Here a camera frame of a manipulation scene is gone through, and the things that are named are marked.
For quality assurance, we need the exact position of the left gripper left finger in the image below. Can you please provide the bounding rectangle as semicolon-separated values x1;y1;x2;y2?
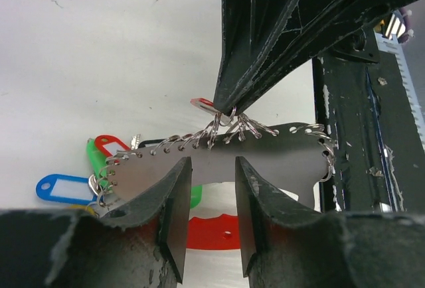
76;157;193;287

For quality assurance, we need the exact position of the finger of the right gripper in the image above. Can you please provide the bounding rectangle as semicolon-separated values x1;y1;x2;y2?
232;0;425;116
213;0;301;113

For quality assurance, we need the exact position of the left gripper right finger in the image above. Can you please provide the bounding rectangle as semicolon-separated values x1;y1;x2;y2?
235;157;345;287

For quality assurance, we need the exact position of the yellow key tag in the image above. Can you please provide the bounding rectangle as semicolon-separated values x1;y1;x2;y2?
65;204;99;218

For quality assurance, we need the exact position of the metal key holder red handle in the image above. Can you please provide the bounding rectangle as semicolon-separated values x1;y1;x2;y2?
94;111;338;251

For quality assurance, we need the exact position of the blue key tag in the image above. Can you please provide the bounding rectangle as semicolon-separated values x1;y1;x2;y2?
35;174;96;205

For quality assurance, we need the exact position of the silver key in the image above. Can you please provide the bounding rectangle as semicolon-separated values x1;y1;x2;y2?
130;134;141;150

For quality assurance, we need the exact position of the red key tag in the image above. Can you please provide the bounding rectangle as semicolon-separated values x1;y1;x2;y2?
94;135;130;157

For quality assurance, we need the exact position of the key with red tag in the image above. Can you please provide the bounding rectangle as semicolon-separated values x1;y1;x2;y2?
190;98;233;126

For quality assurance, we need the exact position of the key with green tag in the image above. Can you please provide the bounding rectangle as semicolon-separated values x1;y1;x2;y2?
190;185;203;209

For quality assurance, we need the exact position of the green key tag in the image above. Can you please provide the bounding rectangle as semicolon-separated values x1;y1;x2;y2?
86;139;108;192

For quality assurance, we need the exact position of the black key tag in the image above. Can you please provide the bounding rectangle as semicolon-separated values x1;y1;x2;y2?
137;139;163;149

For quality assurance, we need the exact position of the grey cable duct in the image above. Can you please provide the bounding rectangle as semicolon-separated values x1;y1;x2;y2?
375;7;424;148

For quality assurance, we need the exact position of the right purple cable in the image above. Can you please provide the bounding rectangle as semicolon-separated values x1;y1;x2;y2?
396;7;416;45

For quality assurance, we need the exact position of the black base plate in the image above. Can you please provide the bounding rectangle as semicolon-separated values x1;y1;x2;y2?
312;30;424;214

